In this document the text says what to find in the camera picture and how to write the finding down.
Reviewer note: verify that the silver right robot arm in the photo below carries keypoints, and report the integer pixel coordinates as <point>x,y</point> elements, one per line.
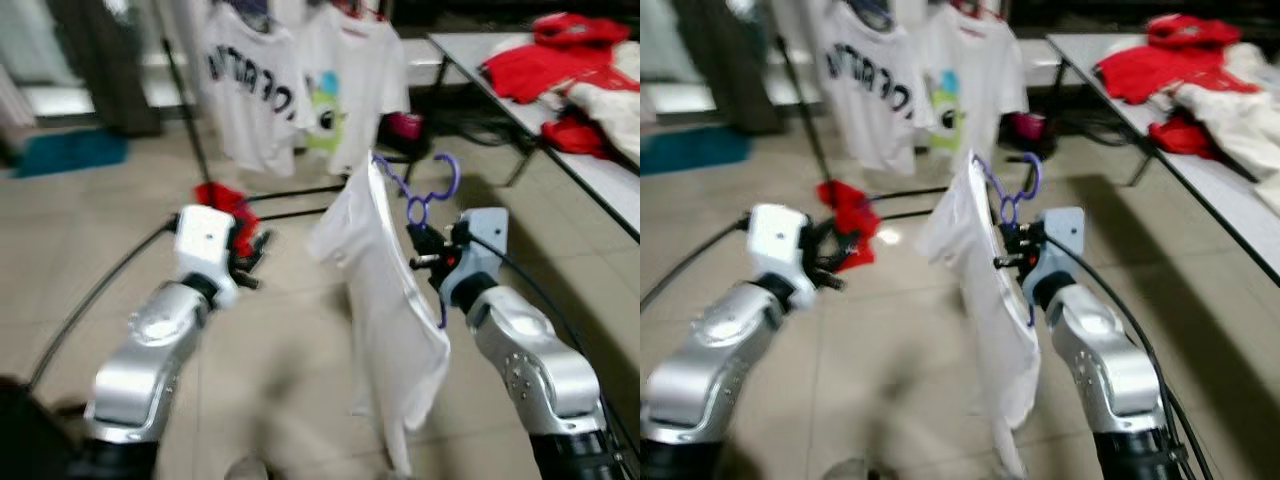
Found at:
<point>1110,350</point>
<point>530,350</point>

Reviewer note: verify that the white T-shirt green monster print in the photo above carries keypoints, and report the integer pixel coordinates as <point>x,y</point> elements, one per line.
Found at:
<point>985,60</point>
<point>370,60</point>

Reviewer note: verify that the grey curtain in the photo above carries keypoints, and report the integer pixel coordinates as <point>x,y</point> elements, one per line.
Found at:
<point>105,60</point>
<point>730,60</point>

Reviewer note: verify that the magenta small bag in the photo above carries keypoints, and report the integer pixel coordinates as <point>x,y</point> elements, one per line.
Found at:
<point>1025,130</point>
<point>405,130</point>

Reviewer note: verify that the white T-shirt black letters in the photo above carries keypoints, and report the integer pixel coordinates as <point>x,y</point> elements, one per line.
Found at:
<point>260,130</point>
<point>880,140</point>

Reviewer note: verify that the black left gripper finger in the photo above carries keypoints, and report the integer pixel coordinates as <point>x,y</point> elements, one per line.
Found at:
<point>260,240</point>
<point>249,281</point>
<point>832,280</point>
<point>840,232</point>

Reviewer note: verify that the white long table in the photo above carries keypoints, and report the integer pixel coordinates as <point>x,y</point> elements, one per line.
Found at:
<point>1230,200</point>
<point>600,185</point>

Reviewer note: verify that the white T-shirt small emblem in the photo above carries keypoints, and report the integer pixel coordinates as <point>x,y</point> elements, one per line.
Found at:
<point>990,340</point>
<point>390,340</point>

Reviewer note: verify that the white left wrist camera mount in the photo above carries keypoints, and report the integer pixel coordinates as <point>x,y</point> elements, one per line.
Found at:
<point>780,240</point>
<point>205,240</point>

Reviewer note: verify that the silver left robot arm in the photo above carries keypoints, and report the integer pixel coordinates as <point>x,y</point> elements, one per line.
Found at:
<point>720,350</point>
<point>150,350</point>

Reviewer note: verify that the teal floor mat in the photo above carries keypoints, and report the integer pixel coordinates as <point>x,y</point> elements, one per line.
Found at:
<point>70,155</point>
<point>700,150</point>

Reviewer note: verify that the pale grey right wrist camera mount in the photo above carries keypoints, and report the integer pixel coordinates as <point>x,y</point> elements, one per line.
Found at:
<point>485,240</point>
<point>1060,240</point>

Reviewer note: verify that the grey robot foot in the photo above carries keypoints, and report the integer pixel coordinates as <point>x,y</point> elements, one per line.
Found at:
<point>847,471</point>
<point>247,470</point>

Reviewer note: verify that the purple plastic hanger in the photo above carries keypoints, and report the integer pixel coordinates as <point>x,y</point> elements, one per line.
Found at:
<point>457,175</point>
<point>1038,175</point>

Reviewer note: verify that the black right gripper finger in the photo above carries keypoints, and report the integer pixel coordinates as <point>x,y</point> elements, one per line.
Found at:
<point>1008,238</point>
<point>1023,237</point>
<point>427,237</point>
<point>412,238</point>

